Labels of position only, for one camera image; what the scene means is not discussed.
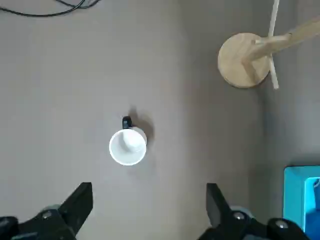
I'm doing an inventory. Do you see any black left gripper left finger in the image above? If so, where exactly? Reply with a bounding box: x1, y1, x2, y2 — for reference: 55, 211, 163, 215
0, 182, 93, 240

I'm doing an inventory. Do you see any white mug with black handle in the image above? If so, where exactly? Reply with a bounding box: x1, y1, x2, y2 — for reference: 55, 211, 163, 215
108, 115, 148, 166

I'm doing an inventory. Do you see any cyan plastic box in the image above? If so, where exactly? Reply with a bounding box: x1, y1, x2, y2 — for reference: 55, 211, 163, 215
283, 165, 320, 233

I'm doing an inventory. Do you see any black table cable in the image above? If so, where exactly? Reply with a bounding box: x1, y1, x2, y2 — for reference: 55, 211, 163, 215
0, 0, 101, 18

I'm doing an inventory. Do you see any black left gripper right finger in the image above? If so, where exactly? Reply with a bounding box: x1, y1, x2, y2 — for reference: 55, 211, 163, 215
197, 183, 313, 240

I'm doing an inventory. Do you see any wooden mug stand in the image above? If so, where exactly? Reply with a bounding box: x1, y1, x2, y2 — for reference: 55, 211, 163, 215
217, 0, 320, 90

